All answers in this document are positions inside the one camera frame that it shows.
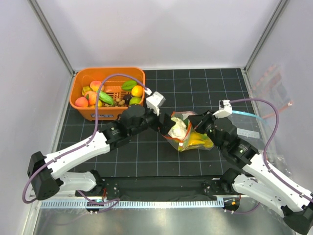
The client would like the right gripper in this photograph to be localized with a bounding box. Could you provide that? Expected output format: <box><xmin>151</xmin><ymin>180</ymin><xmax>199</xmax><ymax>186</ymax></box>
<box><xmin>188</xmin><ymin>109</ymin><xmax>224</xmax><ymax>151</ymax></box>

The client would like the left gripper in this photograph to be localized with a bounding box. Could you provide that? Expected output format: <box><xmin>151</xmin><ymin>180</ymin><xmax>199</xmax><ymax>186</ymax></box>
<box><xmin>129</xmin><ymin>97</ymin><xmax>175</xmax><ymax>137</ymax></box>

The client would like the cauliflower toy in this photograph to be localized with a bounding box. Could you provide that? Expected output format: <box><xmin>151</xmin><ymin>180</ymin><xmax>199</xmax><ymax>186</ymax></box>
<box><xmin>168</xmin><ymin>117</ymin><xmax>187</xmax><ymax>140</ymax></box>

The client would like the red zipper clear bag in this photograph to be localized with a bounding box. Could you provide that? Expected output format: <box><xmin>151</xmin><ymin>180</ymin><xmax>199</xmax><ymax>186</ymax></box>
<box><xmin>163</xmin><ymin>111</ymin><xmax>214</xmax><ymax>152</ymax></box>

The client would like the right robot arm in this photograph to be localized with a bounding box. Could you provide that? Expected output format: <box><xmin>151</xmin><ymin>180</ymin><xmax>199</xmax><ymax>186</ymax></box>
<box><xmin>188</xmin><ymin>112</ymin><xmax>313</xmax><ymax>235</ymax></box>

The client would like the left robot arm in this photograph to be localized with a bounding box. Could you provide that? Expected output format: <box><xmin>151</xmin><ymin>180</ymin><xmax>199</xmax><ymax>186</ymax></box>
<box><xmin>26</xmin><ymin>105</ymin><xmax>175</xmax><ymax>201</ymax></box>

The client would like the blue zipper clear bag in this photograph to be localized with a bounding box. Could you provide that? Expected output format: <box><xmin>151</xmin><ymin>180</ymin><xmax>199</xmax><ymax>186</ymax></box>
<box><xmin>227</xmin><ymin>110</ymin><xmax>268</xmax><ymax>149</ymax></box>

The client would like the black grid mat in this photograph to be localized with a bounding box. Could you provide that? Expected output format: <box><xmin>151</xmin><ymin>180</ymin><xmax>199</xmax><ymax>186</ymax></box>
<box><xmin>72</xmin><ymin>68</ymin><xmax>249</xmax><ymax>177</ymax></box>

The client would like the green lime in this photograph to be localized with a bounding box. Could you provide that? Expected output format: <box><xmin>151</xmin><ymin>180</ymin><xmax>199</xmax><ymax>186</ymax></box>
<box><xmin>129</xmin><ymin>97</ymin><xmax>141</xmax><ymax>105</ymax></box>

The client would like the yellow lemon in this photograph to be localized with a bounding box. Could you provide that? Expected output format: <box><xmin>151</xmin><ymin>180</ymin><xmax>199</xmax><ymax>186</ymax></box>
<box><xmin>131</xmin><ymin>85</ymin><xmax>144</xmax><ymax>97</ymax></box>

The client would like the dark purple fruit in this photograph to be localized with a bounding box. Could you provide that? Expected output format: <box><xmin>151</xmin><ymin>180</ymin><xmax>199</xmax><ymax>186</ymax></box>
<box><xmin>123</xmin><ymin>94</ymin><xmax>132</xmax><ymax>105</ymax></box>

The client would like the brown nuts pile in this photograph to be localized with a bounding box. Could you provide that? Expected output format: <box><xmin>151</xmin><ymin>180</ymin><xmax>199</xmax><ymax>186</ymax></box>
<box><xmin>103</xmin><ymin>98</ymin><xmax>126</xmax><ymax>107</ymax></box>

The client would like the green star fruit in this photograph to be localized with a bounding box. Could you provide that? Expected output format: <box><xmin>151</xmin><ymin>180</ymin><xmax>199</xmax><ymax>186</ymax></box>
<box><xmin>121</xmin><ymin>80</ymin><xmax>137</xmax><ymax>92</ymax></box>

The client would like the orange plastic bin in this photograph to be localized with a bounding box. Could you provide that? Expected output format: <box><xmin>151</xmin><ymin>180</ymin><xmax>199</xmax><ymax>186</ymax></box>
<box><xmin>69</xmin><ymin>67</ymin><xmax>145</xmax><ymax>121</ymax></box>

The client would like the green cucumber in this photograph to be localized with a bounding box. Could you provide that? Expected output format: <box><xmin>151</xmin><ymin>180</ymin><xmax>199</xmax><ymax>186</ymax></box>
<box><xmin>99</xmin><ymin>91</ymin><xmax>114</xmax><ymax>105</ymax></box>

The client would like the peach middle left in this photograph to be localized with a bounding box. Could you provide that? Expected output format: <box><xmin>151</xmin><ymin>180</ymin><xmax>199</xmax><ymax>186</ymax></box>
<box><xmin>84</xmin><ymin>91</ymin><xmax>97</xmax><ymax>105</ymax></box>

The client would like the peach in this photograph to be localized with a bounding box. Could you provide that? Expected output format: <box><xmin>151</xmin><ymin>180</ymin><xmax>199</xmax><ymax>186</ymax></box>
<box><xmin>89</xmin><ymin>80</ymin><xmax>104</xmax><ymax>92</ymax></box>
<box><xmin>74</xmin><ymin>97</ymin><xmax>89</xmax><ymax>108</ymax></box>
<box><xmin>84</xmin><ymin>91</ymin><xmax>97</xmax><ymax>105</ymax></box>

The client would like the peach upper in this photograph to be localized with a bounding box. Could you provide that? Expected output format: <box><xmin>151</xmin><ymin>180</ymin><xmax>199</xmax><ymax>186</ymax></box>
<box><xmin>89</xmin><ymin>80</ymin><xmax>104</xmax><ymax>92</ymax></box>

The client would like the peach front left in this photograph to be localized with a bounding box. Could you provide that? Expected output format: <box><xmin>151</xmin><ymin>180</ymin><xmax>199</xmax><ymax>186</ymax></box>
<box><xmin>74</xmin><ymin>97</ymin><xmax>89</xmax><ymax>108</ymax></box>

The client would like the yellow star fruit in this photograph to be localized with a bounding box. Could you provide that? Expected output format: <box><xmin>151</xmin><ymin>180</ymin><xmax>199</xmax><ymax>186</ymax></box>
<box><xmin>81</xmin><ymin>86</ymin><xmax>92</xmax><ymax>96</ymax></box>

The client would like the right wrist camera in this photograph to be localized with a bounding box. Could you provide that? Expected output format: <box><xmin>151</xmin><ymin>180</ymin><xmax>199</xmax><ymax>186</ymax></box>
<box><xmin>213</xmin><ymin>100</ymin><xmax>232</xmax><ymax>118</ymax></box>

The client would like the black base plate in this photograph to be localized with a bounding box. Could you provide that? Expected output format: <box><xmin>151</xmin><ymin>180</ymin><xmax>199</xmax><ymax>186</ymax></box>
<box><xmin>84</xmin><ymin>176</ymin><xmax>239</xmax><ymax>202</ymax></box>

